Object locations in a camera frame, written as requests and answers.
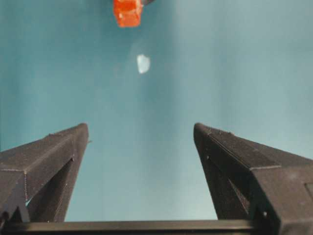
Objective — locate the blue-green table cloth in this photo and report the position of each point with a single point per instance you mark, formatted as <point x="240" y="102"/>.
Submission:
<point x="156" y="122"/>

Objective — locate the white paper scrap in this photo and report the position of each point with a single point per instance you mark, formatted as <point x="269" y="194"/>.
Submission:
<point x="143" y="64"/>

